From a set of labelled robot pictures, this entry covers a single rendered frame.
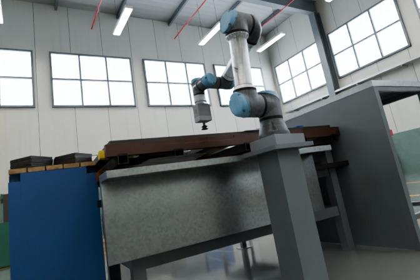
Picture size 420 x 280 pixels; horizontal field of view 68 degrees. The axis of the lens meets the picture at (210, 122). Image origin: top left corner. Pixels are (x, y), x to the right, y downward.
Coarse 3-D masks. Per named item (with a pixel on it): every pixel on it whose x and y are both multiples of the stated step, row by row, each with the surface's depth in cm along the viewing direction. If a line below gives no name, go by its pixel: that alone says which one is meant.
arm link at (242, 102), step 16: (224, 16) 152; (240, 16) 149; (224, 32) 151; (240, 32) 148; (240, 48) 147; (240, 64) 146; (240, 80) 145; (240, 96) 140; (256, 96) 143; (240, 112) 141; (256, 112) 144
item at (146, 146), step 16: (320, 128) 214; (336, 128) 222; (112, 144) 147; (128, 144) 150; (144, 144) 154; (160, 144) 158; (176, 144) 162; (192, 144) 166; (208, 144) 171; (224, 144) 175; (240, 144) 182
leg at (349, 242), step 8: (320, 160) 221; (328, 160) 217; (328, 176) 216; (336, 176) 216; (328, 184) 216; (336, 184) 214; (328, 192) 216; (336, 192) 212; (336, 200) 210; (344, 208) 212; (336, 216) 211; (344, 216) 210; (336, 224) 211; (344, 224) 208; (344, 232) 206; (344, 240) 206; (352, 240) 207; (344, 248) 206; (352, 248) 205
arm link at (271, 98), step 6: (270, 90) 150; (264, 96) 147; (270, 96) 149; (276, 96) 150; (270, 102) 147; (276, 102) 149; (270, 108) 147; (276, 108) 148; (264, 114) 147; (270, 114) 147; (276, 114) 147
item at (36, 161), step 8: (16, 160) 156; (24, 160) 155; (32, 160) 155; (40, 160) 159; (48, 160) 164; (56, 160) 167; (64, 160) 166; (72, 160) 164; (80, 160) 167; (88, 160) 173; (16, 168) 157
